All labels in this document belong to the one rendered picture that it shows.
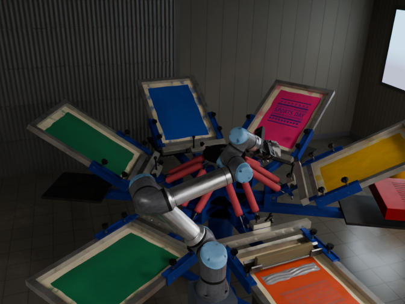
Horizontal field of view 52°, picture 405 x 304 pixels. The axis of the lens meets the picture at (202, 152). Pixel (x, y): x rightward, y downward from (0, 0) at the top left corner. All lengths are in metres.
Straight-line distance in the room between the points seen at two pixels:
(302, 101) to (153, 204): 2.53
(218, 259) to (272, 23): 4.64
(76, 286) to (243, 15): 4.36
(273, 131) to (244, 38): 2.45
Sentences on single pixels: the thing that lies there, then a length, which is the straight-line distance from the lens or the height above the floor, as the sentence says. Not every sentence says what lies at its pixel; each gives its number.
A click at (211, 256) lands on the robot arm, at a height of 1.42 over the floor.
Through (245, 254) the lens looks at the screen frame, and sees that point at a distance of 2.59.
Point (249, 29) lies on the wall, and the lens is 5.95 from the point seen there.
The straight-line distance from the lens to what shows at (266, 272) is 2.52.
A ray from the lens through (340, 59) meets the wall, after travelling 6.81.
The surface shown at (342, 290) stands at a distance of 2.51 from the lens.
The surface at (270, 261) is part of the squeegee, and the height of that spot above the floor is 1.02.
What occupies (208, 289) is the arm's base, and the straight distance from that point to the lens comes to 1.93.
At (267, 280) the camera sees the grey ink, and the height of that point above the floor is 0.96.
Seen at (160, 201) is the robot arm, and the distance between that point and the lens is 1.62.
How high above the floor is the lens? 2.56
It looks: 24 degrees down
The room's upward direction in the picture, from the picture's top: 1 degrees clockwise
